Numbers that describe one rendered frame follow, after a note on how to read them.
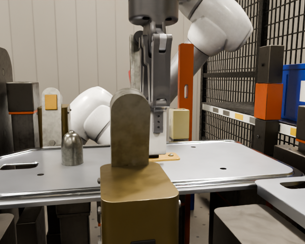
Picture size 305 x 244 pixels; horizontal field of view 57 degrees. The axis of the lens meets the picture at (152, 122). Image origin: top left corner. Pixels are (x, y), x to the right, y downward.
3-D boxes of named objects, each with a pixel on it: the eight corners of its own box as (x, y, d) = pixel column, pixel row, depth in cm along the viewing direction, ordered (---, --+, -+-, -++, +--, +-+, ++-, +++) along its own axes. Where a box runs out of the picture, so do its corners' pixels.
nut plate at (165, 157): (128, 163, 43) (128, 155, 43) (125, 156, 47) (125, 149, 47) (181, 160, 45) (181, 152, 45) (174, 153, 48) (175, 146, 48)
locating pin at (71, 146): (61, 176, 42) (58, 133, 41) (63, 170, 45) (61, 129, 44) (83, 175, 42) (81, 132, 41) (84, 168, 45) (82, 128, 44)
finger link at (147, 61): (166, 38, 43) (168, 34, 41) (169, 111, 42) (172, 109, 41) (141, 37, 42) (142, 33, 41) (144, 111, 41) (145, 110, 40)
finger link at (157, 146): (165, 108, 43) (166, 109, 42) (165, 153, 44) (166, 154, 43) (145, 108, 42) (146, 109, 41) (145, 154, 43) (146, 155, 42)
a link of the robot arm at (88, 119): (62, 120, 128) (93, 83, 131) (93, 145, 128) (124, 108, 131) (53, 115, 112) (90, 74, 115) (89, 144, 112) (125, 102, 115)
